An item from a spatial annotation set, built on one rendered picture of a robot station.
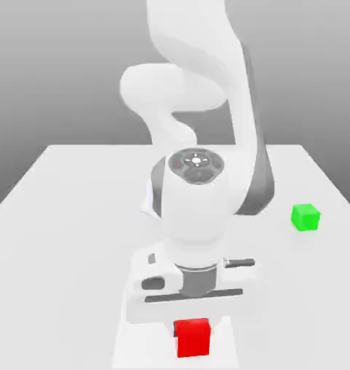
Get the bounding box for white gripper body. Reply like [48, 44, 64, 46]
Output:
[124, 285, 262, 325]

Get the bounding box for small red cube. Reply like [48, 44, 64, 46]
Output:
[173, 317, 211, 358]

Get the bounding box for small green cube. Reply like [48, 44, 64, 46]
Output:
[290, 203, 321, 233]

